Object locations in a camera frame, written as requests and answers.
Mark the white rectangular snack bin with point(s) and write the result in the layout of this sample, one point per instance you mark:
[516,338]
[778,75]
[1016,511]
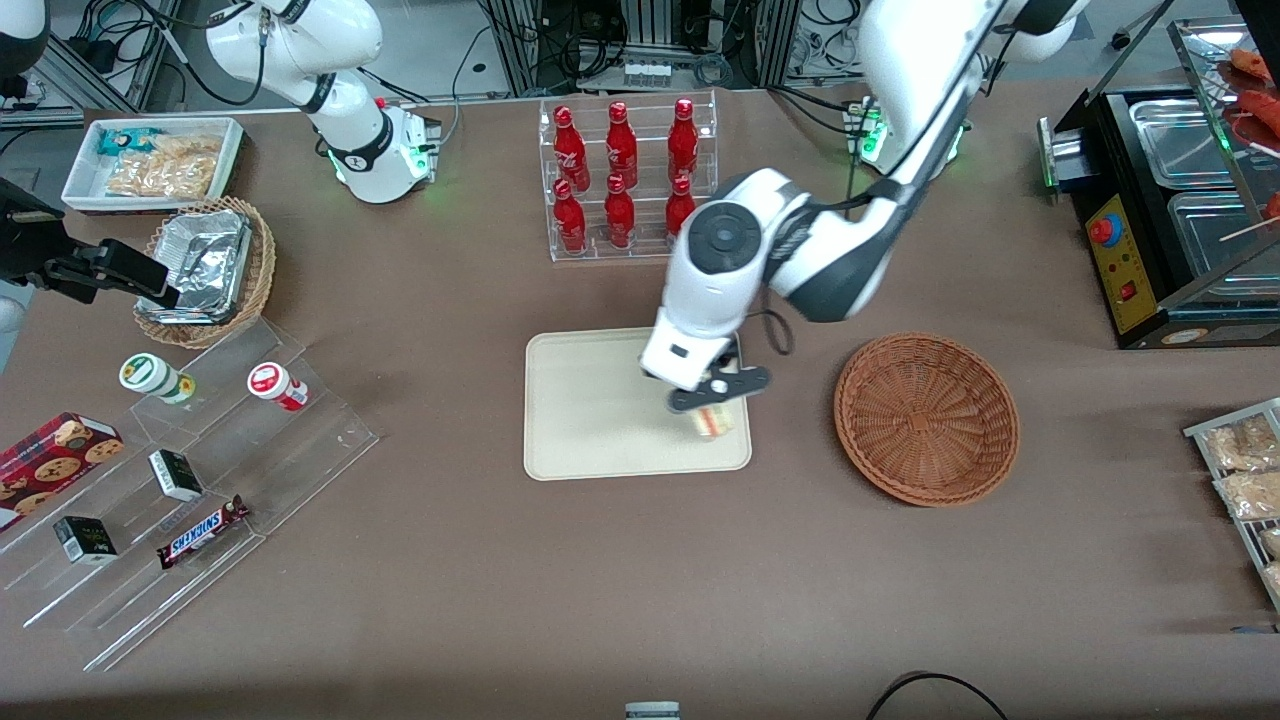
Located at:
[80,190]

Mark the red cola bottle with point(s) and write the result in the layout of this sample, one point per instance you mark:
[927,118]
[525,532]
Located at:
[570,150]
[621,150]
[570,222]
[683,145]
[679,203]
[619,218]

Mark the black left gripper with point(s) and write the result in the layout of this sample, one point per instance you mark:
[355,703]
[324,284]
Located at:
[729,352]

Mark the triangular sandwich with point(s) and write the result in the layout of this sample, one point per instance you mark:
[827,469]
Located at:
[717,422]

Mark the snickers bar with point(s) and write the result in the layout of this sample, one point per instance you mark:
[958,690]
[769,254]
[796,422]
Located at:
[200,532]

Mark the green and white cup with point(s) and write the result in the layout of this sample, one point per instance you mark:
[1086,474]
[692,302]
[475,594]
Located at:
[150,375]

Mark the red cookie box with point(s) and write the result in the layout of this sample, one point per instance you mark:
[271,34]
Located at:
[50,465]

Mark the grey power strip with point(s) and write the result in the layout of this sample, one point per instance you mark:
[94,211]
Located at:
[644,75]

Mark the clear acrylic stepped shelf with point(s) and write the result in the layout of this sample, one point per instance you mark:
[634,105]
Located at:
[290,450]

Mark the tan wicker basket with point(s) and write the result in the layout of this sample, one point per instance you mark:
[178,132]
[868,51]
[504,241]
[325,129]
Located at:
[262,270]

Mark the beige plastic tray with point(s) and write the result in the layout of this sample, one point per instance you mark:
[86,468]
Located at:
[590,410]

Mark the clear acrylic bottle rack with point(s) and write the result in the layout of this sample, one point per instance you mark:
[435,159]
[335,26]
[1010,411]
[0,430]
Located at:
[645,150]

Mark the red and white bottle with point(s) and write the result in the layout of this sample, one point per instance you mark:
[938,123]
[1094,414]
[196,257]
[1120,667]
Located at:
[275,385]

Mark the wrapped bread pack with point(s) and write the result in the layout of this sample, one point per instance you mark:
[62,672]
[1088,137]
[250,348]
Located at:
[1274,578]
[1250,495]
[1240,445]
[1272,542]

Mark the small grey device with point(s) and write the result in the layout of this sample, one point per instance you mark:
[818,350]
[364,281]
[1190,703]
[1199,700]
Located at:
[652,711]

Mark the black food warmer machine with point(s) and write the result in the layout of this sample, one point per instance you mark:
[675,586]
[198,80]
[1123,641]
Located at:
[1150,300]

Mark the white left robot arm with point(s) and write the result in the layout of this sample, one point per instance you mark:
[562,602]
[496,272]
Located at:
[700,305]

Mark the clear bag of chips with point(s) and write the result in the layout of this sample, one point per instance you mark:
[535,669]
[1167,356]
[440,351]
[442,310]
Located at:
[170,170]

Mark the teal snack packet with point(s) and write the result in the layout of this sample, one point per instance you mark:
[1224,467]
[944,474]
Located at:
[125,140]

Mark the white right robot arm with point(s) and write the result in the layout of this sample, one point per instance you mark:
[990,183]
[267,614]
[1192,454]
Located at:
[350,150]

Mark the aluminium foil container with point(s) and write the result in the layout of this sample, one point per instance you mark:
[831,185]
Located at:
[205,265]

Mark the tray of packaged crackers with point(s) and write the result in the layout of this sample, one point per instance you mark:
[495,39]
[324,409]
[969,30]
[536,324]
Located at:
[1240,540]

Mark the small black box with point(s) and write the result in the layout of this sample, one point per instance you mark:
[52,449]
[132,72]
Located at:
[176,475]
[85,540]

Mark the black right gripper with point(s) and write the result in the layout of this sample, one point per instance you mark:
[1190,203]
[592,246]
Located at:
[28,252]

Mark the round brown wicker basket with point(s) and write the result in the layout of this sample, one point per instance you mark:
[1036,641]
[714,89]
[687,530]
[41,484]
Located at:
[925,420]

